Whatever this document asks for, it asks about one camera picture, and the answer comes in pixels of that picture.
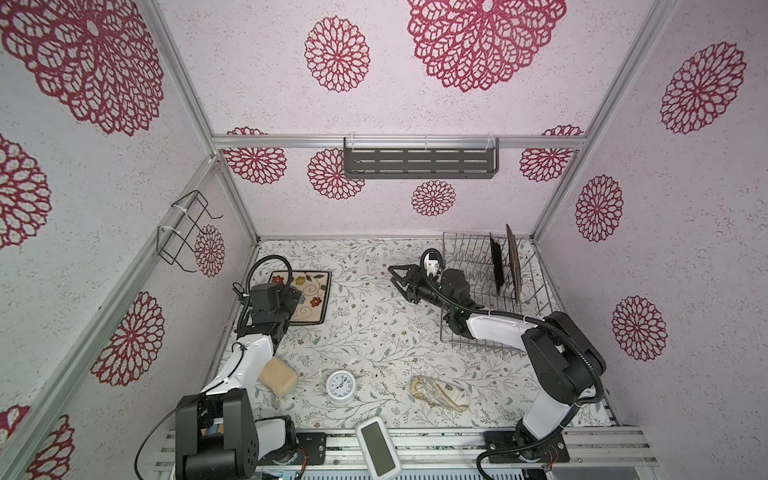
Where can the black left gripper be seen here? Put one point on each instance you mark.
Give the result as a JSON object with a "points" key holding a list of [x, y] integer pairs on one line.
{"points": [[289, 301]]}

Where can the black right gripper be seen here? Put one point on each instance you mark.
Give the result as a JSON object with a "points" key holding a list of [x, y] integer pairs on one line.
{"points": [[414, 290]]}

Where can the black square plate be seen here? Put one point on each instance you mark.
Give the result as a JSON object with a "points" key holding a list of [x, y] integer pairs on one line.
{"points": [[303, 297]]}

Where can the black plate yellow rim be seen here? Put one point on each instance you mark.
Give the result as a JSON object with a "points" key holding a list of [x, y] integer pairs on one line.
{"points": [[515, 264]]}

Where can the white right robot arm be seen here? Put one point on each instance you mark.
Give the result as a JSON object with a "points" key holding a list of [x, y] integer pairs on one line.
{"points": [[567, 366]]}

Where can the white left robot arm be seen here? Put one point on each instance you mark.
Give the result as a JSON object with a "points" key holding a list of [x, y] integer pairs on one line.
{"points": [[217, 436]]}

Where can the yellow sponge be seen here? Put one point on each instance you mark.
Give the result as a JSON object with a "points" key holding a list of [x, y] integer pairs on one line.
{"points": [[279, 377]]}

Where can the black round plate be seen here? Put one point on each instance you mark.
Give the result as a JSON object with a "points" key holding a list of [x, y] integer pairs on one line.
{"points": [[497, 263]]}

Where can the small white alarm clock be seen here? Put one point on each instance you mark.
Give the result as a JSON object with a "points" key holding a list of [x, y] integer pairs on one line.
{"points": [[341, 387]]}

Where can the clear plastic bag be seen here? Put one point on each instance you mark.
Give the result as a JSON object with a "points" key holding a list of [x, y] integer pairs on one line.
{"points": [[439, 393]]}

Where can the white digital scale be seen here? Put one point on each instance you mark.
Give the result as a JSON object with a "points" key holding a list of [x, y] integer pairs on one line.
{"points": [[378, 450]]}

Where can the chrome wire dish rack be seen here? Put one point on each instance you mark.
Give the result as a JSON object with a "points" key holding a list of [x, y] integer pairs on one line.
{"points": [[526, 288]]}

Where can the black wire wall basket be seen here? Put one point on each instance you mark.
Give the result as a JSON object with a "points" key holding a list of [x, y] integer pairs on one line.
{"points": [[193, 243]]}

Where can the grey wall shelf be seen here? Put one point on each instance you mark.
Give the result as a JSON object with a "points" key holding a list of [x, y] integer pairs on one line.
{"points": [[423, 159]]}

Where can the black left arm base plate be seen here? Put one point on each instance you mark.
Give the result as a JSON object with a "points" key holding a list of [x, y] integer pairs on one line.
{"points": [[314, 444]]}

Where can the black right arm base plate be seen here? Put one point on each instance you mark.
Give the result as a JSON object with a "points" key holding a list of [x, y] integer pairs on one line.
{"points": [[507, 446]]}

